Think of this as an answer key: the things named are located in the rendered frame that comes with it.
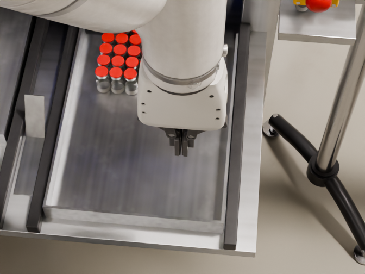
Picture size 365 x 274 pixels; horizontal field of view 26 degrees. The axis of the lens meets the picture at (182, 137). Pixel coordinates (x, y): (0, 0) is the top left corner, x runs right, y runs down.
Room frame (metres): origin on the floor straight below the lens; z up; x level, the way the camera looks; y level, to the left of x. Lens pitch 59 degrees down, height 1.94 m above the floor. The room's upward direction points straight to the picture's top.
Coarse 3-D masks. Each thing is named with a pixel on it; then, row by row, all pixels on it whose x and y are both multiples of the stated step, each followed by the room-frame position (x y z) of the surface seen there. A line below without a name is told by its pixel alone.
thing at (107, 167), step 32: (96, 64) 0.76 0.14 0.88; (96, 96) 0.70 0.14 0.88; (128, 96) 0.70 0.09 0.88; (64, 128) 0.63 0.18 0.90; (96, 128) 0.64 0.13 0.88; (128, 128) 0.64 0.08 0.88; (224, 128) 0.64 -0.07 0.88; (64, 160) 0.58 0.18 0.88; (96, 160) 0.58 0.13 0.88; (128, 160) 0.58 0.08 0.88; (160, 160) 0.58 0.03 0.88; (192, 160) 0.58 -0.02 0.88; (224, 160) 0.58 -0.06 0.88; (64, 192) 0.53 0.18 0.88; (96, 192) 0.53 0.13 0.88; (128, 192) 0.53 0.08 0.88; (160, 192) 0.53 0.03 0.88; (192, 192) 0.53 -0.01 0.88; (224, 192) 0.51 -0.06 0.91; (128, 224) 0.48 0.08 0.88; (160, 224) 0.47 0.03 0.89; (192, 224) 0.47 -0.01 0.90
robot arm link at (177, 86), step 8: (224, 48) 0.50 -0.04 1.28; (224, 56) 0.49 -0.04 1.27; (144, 64) 0.48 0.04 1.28; (152, 72) 0.47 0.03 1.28; (208, 72) 0.46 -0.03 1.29; (152, 80) 0.47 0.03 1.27; (160, 80) 0.46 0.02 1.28; (168, 80) 0.45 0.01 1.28; (176, 80) 0.45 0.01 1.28; (184, 80) 0.45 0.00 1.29; (192, 80) 0.45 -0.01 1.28; (200, 80) 0.46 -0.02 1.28; (208, 80) 0.46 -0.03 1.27; (168, 88) 0.45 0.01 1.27; (176, 88) 0.45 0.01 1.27; (184, 88) 0.45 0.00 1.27; (192, 88) 0.45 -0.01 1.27; (200, 88) 0.46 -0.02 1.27
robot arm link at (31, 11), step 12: (0, 0) 0.30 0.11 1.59; (12, 0) 0.30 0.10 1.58; (24, 0) 0.31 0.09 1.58; (36, 0) 0.31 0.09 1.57; (48, 0) 0.32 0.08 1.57; (60, 0) 0.32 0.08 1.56; (72, 0) 0.33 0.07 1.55; (24, 12) 0.32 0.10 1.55; (36, 12) 0.32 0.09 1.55; (48, 12) 0.33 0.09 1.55
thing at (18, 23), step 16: (0, 16) 0.87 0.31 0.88; (16, 16) 0.87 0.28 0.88; (32, 16) 0.84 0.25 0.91; (0, 32) 0.83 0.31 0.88; (16, 32) 0.83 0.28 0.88; (32, 32) 0.82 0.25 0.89; (0, 48) 0.80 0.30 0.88; (16, 48) 0.80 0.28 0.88; (0, 64) 0.76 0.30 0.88; (16, 64) 0.76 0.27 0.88; (0, 80) 0.73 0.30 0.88; (16, 80) 0.71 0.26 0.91; (0, 96) 0.70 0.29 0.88; (16, 96) 0.69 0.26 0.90; (0, 112) 0.67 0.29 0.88; (0, 128) 0.64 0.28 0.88; (0, 144) 0.61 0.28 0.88
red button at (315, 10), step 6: (306, 0) 0.80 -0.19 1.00; (312, 0) 0.79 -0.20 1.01; (318, 0) 0.79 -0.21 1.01; (324, 0) 0.79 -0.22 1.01; (330, 0) 0.80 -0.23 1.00; (306, 6) 0.80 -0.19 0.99; (312, 6) 0.79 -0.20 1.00; (318, 6) 0.79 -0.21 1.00; (324, 6) 0.79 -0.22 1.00; (318, 12) 0.79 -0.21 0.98
